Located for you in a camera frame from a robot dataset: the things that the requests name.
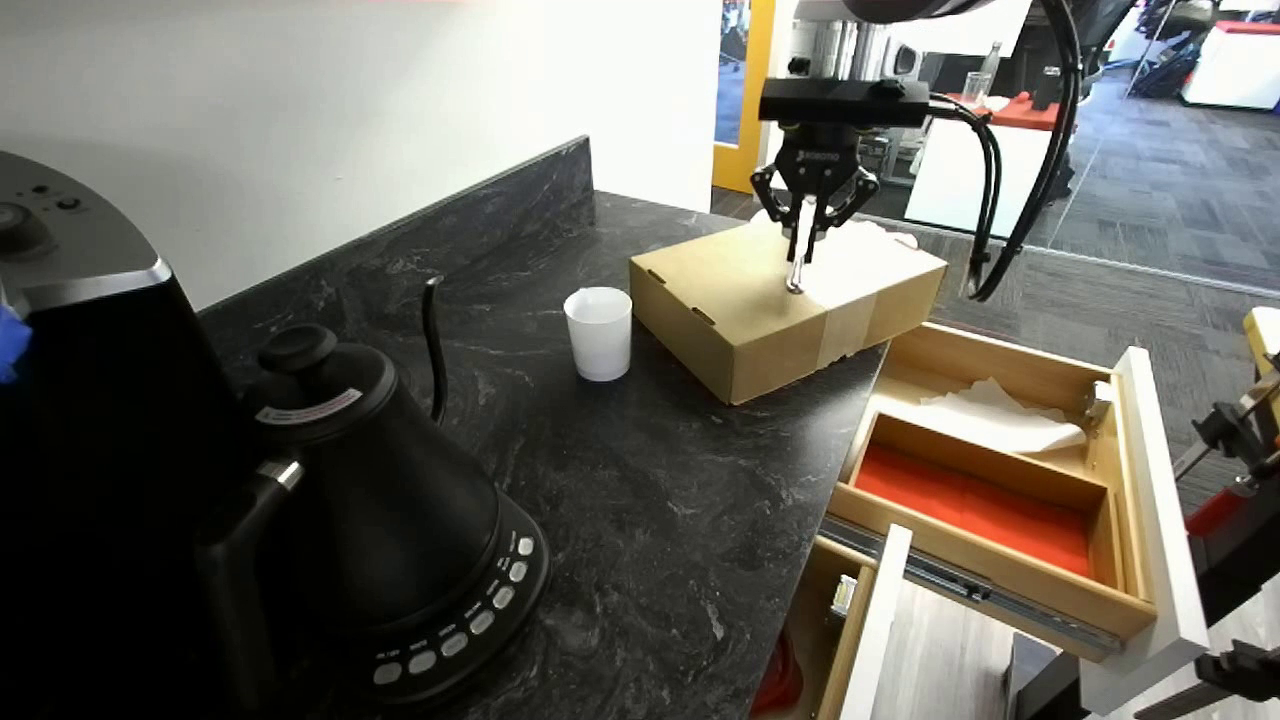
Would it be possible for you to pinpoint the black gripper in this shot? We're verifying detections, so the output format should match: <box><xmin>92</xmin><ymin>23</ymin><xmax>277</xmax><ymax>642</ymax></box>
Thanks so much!
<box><xmin>749</xmin><ymin>121</ymin><xmax>884</xmax><ymax>270</ymax></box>

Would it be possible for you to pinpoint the silver table knife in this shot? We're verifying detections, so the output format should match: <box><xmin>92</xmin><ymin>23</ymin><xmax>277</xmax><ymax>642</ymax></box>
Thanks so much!
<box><xmin>778</xmin><ymin>197</ymin><xmax>812</xmax><ymax>301</ymax></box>

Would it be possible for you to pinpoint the brown cardboard box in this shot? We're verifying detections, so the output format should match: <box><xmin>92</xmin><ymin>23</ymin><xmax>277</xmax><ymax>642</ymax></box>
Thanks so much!
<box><xmin>629</xmin><ymin>214</ymin><xmax>950</xmax><ymax>414</ymax></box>

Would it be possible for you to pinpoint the wooden drawer with white front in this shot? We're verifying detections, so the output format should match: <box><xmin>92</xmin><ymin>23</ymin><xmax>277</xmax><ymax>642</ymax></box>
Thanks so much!
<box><xmin>825</xmin><ymin>321</ymin><xmax>1215</xmax><ymax>720</ymax></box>

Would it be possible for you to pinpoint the low drawer with white front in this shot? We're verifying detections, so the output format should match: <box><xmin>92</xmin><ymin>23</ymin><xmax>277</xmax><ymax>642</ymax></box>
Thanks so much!
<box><xmin>749</xmin><ymin>522</ymin><xmax>1019</xmax><ymax>720</ymax></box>

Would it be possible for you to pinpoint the red object in low drawer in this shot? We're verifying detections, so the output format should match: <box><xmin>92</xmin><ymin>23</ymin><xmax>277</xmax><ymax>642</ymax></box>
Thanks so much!
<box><xmin>749</xmin><ymin>638</ymin><xmax>806</xmax><ymax>720</ymax></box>

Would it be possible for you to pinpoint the white paper towel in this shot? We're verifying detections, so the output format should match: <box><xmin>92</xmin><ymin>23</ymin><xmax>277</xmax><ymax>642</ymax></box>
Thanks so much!
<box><xmin>749</xmin><ymin>206</ymin><xmax>929</xmax><ymax>321</ymax></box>

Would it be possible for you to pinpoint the white cabinet with red top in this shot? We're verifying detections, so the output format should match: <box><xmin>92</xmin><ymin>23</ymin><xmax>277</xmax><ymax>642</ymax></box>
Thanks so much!
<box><xmin>905</xmin><ymin>90</ymin><xmax>1084</xmax><ymax>243</ymax></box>

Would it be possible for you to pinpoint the white plastic cup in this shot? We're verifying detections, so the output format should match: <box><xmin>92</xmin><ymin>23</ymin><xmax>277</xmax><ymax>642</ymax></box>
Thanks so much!
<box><xmin>560</xmin><ymin>286</ymin><xmax>635</xmax><ymax>390</ymax></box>

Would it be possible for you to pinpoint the crumpled white paper sheet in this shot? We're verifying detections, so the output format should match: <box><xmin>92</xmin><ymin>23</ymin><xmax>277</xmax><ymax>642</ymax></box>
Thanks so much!
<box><xmin>905</xmin><ymin>375</ymin><xmax>1093</xmax><ymax>463</ymax></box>

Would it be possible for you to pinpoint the white table with red top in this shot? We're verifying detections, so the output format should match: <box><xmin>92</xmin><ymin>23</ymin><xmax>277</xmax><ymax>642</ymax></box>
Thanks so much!
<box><xmin>1174</xmin><ymin>12</ymin><xmax>1280</xmax><ymax>115</ymax></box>

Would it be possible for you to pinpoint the pale wooden block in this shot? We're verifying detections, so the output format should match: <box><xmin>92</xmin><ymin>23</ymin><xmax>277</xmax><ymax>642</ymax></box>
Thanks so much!
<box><xmin>1238</xmin><ymin>304</ymin><xmax>1280</xmax><ymax>392</ymax></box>

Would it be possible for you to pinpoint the black gooseneck kettle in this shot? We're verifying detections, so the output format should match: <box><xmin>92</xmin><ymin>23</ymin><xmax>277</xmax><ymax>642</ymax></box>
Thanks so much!
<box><xmin>195</xmin><ymin>278</ymin><xmax>508</xmax><ymax>718</ymax></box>

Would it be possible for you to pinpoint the black kettle base with buttons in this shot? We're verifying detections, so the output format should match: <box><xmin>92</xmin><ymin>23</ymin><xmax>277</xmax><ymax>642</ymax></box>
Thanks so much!
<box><xmin>349</xmin><ymin>493</ymin><xmax>553</xmax><ymax>712</ymax></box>

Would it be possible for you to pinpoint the black coffee machine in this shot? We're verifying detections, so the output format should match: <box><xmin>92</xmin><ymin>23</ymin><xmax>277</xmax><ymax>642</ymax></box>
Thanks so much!
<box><xmin>0</xmin><ymin>147</ymin><xmax>277</xmax><ymax>720</ymax></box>

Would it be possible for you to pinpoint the blue cloth piece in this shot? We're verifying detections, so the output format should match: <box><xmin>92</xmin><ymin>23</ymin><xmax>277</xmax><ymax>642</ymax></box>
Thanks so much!
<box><xmin>0</xmin><ymin>295</ymin><xmax>37</xmax><ymax>392</ymax></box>

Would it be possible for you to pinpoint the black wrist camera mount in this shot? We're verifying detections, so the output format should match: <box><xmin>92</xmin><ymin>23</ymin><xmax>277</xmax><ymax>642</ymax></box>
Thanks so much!
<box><xmin>757</xmin><ymin>71</ymin><xmax>935</xmax><ymax>132</ymax></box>

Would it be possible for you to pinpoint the yellow door frame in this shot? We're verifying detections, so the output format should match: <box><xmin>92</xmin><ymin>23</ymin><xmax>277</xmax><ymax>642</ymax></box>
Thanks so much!
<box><xmin>709</xmin><ymin>0</ymin><xmax>784</xmax><ymax>206</ymax></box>

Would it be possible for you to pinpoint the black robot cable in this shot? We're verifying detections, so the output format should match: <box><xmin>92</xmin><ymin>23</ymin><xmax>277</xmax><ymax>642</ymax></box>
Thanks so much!
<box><xmin>929</xmin><ymin>0</ymin><xmax>1086</xmax><ymax>304</ymax></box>

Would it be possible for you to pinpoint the black camera stand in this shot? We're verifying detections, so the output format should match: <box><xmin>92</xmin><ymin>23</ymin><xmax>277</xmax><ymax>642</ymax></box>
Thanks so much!
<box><xmin>1171</xmin><ymin>381</ymin><xmax>1280</xmax><ymax>720</ymax></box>

